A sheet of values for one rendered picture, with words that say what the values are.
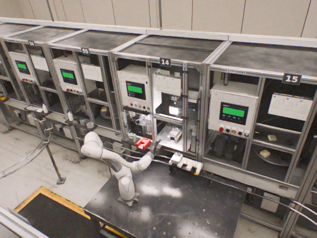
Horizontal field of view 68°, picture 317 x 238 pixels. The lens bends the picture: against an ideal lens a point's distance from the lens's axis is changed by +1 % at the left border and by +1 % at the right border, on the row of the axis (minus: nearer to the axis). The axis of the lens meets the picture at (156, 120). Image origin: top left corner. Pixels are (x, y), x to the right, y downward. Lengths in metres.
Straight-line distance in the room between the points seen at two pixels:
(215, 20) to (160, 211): 4.48
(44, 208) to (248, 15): 5.17
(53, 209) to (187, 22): 4.81
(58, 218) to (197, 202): 1.96
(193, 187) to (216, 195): 0.27
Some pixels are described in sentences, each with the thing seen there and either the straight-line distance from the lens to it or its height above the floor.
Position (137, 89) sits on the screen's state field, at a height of 1.65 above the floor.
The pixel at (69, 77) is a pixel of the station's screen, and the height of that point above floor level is 1.63.
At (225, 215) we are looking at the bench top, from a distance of 2.65.
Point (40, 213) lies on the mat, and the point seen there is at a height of 0.01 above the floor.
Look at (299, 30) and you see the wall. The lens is 5.72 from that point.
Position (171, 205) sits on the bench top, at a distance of 2.66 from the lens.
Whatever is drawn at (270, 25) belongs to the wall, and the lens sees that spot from 5.73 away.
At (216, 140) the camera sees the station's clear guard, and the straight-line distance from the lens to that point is 2.64.
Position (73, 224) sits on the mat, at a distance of 3.59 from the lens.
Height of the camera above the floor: 2.84
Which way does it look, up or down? 34 degrees down
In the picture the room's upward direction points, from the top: 4 degrees counter-clockwise
